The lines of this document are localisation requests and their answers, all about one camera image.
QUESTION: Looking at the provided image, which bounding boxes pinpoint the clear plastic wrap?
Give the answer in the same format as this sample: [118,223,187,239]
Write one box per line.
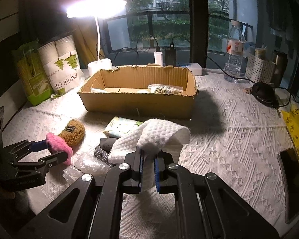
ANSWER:
[63,152,110,182]

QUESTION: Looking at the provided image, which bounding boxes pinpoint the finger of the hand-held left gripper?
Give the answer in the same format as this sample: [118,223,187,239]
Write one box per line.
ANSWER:
[4,139,50,162]
[11,151,69,177]

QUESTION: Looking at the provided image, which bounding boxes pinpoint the grey dotted sock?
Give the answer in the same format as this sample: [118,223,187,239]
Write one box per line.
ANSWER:
[93,145,115,166]

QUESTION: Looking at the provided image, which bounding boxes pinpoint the yellow curtain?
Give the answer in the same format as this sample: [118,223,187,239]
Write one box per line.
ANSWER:
[73,17,105,64]

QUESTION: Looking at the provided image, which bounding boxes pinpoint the pink plush toy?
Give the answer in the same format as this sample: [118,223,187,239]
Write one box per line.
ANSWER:
[45,132,73,166]

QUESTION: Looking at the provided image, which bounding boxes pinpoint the white paper cup pack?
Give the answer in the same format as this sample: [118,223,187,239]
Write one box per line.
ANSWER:
[37,34,85,97]

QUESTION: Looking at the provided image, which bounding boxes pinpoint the cardboard box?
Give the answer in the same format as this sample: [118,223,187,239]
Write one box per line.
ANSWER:
[77,65,199,120]

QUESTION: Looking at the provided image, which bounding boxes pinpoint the black cable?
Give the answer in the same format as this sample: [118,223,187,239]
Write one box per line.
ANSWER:
[206,55,255,83]

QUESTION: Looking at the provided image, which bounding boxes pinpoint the white barcode packet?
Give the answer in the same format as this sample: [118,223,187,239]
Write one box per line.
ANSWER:
[148,84,183,95]

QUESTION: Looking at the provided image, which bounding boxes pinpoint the black balcony railing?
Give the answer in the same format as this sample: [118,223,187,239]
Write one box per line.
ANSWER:
[102,10,253,53]

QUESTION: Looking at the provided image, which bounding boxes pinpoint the yellow printed packet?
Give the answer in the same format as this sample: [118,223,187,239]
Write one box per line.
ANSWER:
[281,106,299,158]

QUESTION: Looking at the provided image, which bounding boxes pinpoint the white desk lamp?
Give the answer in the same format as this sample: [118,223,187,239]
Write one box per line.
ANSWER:
[66,0,127,77]

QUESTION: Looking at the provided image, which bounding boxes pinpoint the white embossed tablecloth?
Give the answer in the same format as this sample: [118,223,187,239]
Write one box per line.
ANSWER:
[0,70,299,239]

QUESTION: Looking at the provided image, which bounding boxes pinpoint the clear water bottle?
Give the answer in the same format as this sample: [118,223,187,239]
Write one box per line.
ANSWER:
[224,20,245,83]

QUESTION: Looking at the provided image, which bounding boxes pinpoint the steel thermos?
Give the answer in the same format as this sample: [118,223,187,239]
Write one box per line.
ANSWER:
[271,50,288,87]

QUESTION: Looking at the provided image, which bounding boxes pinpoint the white waffle cloth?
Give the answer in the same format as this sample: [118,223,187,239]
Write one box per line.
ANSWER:
[108,119,190,192]

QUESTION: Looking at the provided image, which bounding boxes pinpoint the white perforated basket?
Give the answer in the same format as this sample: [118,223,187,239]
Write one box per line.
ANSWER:
[245,53,276,83]

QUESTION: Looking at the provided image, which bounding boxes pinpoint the black power adapter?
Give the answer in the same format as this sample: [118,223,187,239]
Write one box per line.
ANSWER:
[165,43,177,66]

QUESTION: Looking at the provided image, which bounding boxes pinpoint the pocket tissue packet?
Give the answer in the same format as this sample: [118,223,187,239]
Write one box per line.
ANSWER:
[104,117,143,138]

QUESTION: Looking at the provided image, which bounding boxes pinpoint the small snack packet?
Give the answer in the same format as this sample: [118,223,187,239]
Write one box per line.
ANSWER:
[254,45,267,60]

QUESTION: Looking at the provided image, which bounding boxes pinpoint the dark curtain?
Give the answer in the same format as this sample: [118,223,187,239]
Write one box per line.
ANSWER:
[21,0,78,46]

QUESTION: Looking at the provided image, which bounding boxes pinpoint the green paper cup pack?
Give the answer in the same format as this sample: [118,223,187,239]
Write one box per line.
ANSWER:
[11,40,54,106]

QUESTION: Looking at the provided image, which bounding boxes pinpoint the black smartphone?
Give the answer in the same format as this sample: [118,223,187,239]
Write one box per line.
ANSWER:
[278,148,299,224]

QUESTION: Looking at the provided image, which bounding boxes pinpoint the white power strip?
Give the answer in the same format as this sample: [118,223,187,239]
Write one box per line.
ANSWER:
[179,63,203,75]

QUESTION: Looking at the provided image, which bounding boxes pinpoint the hanging dark clothes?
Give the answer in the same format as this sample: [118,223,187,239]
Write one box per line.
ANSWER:
[265,0,293,46]

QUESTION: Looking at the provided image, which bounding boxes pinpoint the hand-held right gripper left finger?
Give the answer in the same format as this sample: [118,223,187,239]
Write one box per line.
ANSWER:
[16,152,143,239]

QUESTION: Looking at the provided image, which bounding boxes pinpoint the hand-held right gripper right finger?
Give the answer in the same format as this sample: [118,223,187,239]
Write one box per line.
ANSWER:
[154,152,279,239]

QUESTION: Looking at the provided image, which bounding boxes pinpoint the brown plush toy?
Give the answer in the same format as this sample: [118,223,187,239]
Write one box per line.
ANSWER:
[58,119,86,148]

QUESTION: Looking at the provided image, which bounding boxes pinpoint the black computer mouse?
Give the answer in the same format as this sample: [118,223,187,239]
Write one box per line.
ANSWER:
[252,82,279,106]

